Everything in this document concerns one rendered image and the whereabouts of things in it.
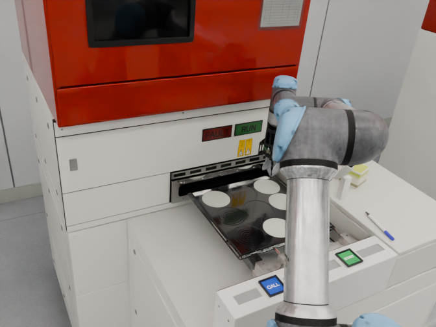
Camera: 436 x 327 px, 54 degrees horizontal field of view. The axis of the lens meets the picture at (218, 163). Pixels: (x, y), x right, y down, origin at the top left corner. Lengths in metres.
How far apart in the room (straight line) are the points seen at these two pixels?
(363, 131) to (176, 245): 0.78
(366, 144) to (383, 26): 3.33
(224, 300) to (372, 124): 0.54
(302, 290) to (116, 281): 1.02
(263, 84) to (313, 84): 2.36
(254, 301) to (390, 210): 0.64
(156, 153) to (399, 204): 0.84
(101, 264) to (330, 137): 1.05
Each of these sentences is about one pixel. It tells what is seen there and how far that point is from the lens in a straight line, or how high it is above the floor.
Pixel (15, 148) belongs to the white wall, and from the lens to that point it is 3.00.
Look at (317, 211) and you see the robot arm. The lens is 0.84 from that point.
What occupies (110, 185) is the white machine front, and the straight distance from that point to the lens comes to 1.45.
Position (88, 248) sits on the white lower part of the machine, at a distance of 1.58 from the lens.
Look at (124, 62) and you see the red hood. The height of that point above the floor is 1.39.
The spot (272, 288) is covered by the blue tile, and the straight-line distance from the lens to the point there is 1.14.
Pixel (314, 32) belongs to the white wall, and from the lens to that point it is 3.64.
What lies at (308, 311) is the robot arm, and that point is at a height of 1.16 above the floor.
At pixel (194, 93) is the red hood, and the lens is 1.35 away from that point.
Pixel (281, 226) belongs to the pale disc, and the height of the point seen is 0.90.
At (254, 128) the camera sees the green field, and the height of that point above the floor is 1.09.
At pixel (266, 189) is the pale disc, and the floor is 0.90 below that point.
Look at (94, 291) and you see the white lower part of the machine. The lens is 1.73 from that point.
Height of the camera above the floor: 1.77
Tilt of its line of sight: 30 degrees down
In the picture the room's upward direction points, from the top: 5 degrees clockwise
